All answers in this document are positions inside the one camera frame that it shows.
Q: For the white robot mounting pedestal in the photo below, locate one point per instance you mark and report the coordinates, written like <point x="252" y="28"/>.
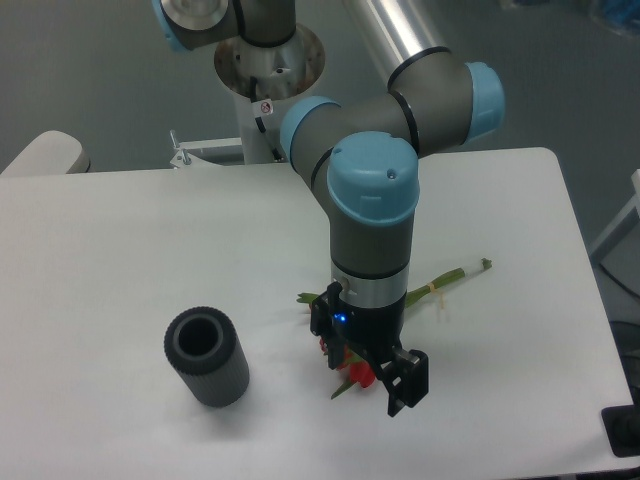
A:
<point x="250" y="117"/>

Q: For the red flower bouquet green stems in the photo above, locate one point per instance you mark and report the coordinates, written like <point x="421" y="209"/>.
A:
<point x="359" y="371"/>

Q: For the white furniture frame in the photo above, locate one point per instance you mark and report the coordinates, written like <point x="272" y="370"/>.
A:
<point x="618" y="228"/>

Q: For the beige chair armrest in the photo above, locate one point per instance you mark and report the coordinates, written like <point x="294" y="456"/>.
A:
<point x="51" y="153"/>

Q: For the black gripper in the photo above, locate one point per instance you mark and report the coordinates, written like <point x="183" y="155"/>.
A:
<point x="373" y="334"/>

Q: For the dark grey ribbed vase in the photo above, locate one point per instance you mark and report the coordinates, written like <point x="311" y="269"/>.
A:
<point x="202" y="346"/>

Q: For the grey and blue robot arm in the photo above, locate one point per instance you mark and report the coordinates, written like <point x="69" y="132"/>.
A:
<point x="360" y="162"/>

